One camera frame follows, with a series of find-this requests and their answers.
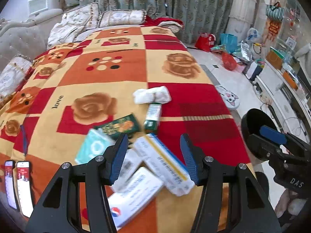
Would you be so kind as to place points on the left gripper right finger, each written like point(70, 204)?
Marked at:
point(206, 172)

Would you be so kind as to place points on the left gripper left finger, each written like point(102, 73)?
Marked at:
point(101, 171)

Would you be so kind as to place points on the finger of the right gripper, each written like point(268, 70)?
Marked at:
point(273, 135)

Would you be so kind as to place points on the teal tissue pack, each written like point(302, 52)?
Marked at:
point(94, 144)

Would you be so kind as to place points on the white yellow striped box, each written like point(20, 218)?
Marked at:
point(163, 163)

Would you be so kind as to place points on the white blue medicine box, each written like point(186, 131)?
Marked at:
point(139, 191)

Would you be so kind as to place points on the green biscuit packet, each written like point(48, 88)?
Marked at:
point(127, 124)

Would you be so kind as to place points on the green white small box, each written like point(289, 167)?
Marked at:
point(152, 118)

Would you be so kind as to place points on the white tissue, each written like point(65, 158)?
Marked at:
point(152, 95)

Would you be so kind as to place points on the black round trash bin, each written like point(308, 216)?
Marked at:
point(251, 123)

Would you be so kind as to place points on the white tv cabinet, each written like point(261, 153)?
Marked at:
point(290, 112)

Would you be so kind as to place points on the cat face round stool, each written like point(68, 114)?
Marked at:
point(230, 99)

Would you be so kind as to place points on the white smartphone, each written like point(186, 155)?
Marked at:
point(24, 188)
point(9, 185)

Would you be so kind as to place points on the red plastic bag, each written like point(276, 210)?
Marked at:
point(229, 62)

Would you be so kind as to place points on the silver foil bag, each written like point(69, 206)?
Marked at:
point(243, 52)

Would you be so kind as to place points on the red orange rose blanket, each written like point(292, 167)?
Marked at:
point(53, 98)

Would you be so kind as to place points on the teal shopping bag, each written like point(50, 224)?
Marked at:
point(230, 42)

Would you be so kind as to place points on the red gift bag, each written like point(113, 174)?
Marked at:
point(205, 42)

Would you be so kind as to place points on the grey tufted headboard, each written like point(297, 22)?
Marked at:
point(28, 38)

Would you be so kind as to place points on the white embroidered pillow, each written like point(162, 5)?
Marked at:
point(122, 17)
point(87, 16)

